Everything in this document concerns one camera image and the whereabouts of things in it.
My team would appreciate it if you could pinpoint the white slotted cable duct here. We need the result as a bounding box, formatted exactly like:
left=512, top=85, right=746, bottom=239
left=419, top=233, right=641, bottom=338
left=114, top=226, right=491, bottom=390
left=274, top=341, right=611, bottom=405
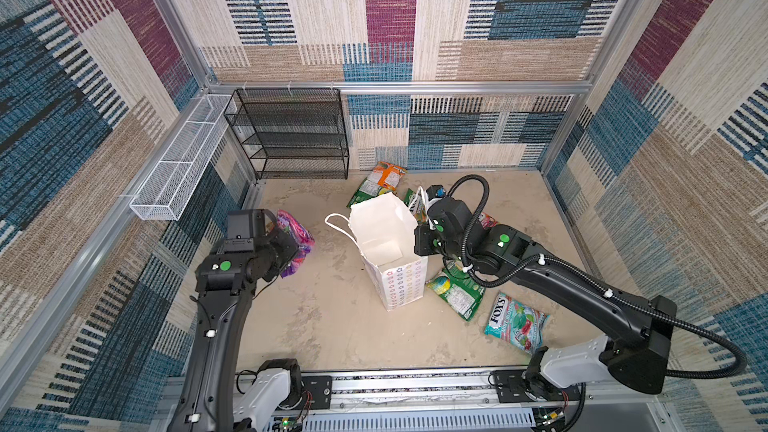
left=303, top=408, right=536, bottom=431

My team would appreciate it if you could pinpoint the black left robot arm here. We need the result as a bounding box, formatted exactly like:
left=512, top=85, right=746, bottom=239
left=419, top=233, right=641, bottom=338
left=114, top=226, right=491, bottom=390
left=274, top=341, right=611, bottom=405
left=168, top=209, right=304, bottom=431

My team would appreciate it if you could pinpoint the white paper bag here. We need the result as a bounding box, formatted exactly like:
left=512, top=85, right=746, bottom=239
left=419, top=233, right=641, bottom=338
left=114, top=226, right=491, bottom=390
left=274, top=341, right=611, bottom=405
left=324, top=192, right=436, bottom=312

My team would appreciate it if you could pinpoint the white wire mesh basket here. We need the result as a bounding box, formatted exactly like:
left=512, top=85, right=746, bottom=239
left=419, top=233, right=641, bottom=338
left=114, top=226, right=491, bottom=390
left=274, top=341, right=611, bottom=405
left=130, top=94, right=230, bottom=221

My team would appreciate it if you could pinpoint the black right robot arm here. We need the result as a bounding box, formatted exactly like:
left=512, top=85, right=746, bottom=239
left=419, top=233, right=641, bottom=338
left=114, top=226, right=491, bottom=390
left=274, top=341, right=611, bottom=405
left=414, top=197, right=676, bottom=398

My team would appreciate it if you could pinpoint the pink Fox's candy bag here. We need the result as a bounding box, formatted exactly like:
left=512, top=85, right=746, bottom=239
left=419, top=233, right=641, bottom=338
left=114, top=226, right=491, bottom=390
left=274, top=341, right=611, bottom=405
left=478, top=212, right=498, bottom=230

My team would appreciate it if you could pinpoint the yellow green candy bag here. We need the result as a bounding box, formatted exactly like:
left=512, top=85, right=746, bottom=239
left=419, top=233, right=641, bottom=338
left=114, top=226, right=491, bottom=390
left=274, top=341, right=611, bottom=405
left=404, top=186, right=429, bottom=223

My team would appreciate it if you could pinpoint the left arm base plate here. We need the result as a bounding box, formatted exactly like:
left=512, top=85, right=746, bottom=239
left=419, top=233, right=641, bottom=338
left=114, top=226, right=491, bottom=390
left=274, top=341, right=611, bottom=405
left=276, top=375, right=333, bottom=412

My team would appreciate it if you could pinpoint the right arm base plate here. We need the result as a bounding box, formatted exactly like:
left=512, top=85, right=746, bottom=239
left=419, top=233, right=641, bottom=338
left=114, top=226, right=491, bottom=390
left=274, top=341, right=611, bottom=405
left=488, top=368, right=582, bottom=404

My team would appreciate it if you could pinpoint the purple Fox's candy bag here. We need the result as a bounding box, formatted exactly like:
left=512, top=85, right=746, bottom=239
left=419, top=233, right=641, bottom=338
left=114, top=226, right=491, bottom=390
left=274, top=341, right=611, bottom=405
left=277, top=209, right=315, bottom=278

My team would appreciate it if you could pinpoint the teal Fox's candy bag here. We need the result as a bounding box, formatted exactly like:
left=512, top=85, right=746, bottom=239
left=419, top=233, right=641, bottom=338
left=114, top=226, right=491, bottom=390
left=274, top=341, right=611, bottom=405
left=484, top=292, right=549, bottom=355

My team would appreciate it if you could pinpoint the black wire shelf rack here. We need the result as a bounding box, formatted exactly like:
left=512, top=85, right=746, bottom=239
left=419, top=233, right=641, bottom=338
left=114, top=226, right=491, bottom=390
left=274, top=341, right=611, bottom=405
left=224, top=88, right=350, bottom=180

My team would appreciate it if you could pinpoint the black corrugated cable conduit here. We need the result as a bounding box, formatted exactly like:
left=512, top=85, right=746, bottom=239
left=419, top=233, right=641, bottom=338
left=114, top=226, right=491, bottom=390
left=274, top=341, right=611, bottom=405
left=446, top=174, right=748, bottom=380

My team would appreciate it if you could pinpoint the orange green snack bag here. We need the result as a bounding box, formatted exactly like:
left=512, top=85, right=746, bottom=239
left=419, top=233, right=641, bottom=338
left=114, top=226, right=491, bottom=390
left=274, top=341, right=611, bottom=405
left=347, top=161, right=407, bottom=208

